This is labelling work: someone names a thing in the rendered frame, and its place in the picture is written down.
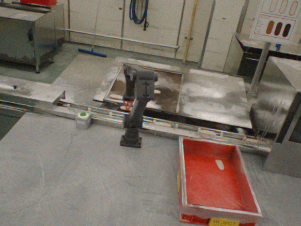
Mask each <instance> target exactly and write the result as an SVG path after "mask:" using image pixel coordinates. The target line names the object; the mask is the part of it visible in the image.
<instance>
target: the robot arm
mask: <svg viewBox="0 0 301 226"><path fill-rule="evenodd" d="M124 75H125V80H126V90H125V94H124V95H123V103H124V105H125V107H126V110H129V109H130V107H131V105H132V104H133V103H134V104H133V107H132V110H131V111H130V112H129V113H128V114H123V128H126V133H125V135H122V136H121V140H120V146H127V147H135V148H141V144H142V137H139V131H138V129H137V128H142V125H143V122H144V115H143V112H144V110H145V108H146V105H147V103H148V102H150V101H153V100H154V85H155V82H157V80H158V73H157V72H155V71H154V70H149V69H144V68H141V67H139V66H138V65H126V67H124ZM134 100H135V101H134ZM126 102H127V104H126ZM129 103H130V104H129ZM127 106H128V108H127Z"/></svg>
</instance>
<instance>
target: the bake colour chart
mask: <svg viewBox="0 0 301 226"><path fill-rule="evenodd" d="M300 18H301V0H260V3H259V7H258V9H257V12H256V15H255V18H254V19H255V20H254V24H253V26H252V30H251V32H250V35H249V38H250V39H256V40H262V41H268V42H271V43H277V44H283V45H288V46H290V45H291V42H292V40H293V37H294V34H295V31H296V29H297V26H298V24H299V21H300Z"/></svg>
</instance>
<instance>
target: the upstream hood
mask: <svg viewBox="0 0 301 226"><path fill-rule="evenodd" d="M61 99H62V100H65V99H66V90H65V89H56V88H51V87H45V86H40V85H37V84H31V83H26V82H20V81H12V80H7V79H1V78H0V100H3V101H8V102H13V103H18V104H23V105H29V106H33V107H41V108H45V109H51V110H54V108H55V107H56V106H57V103H58V102H59V101H60V100H61Z"/></svg>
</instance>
